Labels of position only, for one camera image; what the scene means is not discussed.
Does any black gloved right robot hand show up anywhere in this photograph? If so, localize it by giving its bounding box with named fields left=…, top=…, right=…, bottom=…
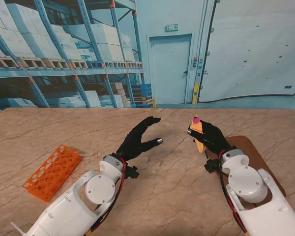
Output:
left=186, top=120, right=233, bottom=159

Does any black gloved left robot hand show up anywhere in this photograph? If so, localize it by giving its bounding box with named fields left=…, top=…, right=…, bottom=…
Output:
left=116, top=116, right=164, bottom=162

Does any yellow cloth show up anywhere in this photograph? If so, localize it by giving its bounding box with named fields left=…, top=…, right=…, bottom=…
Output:
left=189, top=118, right=206, bottom=153

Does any brown wooden tray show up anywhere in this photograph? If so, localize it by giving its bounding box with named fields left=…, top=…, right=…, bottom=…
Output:
left=225, top=135, right=286, bottom=197

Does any orange test tube rack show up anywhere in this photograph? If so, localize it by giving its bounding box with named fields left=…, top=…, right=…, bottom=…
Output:
left=22, top=144, right=83, bottom=203

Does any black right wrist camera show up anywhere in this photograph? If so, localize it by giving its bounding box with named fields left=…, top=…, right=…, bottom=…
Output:
left=204, top=158, right=222, bottom=174

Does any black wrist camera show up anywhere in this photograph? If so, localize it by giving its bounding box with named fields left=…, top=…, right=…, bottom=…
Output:
left=204, top=158, right=222, bottom=174
left=126, top=165, right=140, bottom=180

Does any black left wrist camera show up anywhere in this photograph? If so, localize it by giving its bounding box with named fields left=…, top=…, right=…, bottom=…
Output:
left=126, top=165, right=140, bottom=180

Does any red black left arm cable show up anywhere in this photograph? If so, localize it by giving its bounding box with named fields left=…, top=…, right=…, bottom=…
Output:
left=87, top=157, right=128, bottom=234

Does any red black arm cable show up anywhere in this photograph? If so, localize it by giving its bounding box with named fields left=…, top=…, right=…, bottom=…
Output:
left=217, top=152, right=250, bottom=236
left=87, top=157, right=128, bottom=234

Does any red black right arm cable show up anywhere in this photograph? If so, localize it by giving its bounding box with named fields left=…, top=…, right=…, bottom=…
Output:
left=217, top=152, right=250, bottom=236

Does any white cable tie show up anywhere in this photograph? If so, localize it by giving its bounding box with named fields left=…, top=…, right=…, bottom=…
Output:
left=10, top=221, right=27, bottom=236

